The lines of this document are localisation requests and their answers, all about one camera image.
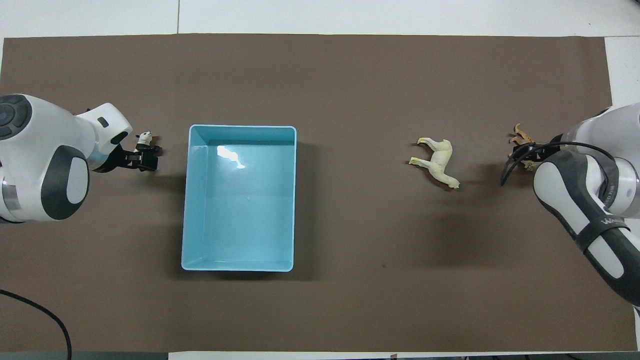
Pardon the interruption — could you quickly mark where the cream toy horse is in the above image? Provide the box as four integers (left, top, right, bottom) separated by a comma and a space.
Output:
409, 137, 461, 190

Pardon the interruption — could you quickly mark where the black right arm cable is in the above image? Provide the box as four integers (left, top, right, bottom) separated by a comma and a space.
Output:
501, 141, 619, 187

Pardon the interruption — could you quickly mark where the orange toy tiger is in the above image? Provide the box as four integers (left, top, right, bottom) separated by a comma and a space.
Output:
509, 123, 538, 172

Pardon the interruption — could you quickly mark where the brown table mat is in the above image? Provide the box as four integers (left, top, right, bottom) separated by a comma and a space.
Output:
0, 33, 625, 353

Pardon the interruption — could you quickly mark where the light blue storage box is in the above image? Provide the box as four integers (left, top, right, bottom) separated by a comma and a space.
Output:
181, 124, 298, 273

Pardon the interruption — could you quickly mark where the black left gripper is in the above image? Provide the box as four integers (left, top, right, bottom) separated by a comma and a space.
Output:
92, 133, 163, 174

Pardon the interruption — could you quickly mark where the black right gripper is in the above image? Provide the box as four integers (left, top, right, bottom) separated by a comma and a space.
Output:
514, 141, 560, 169

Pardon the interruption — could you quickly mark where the black loose cable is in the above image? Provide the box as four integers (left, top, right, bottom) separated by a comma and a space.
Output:
0, 289, 73, 360

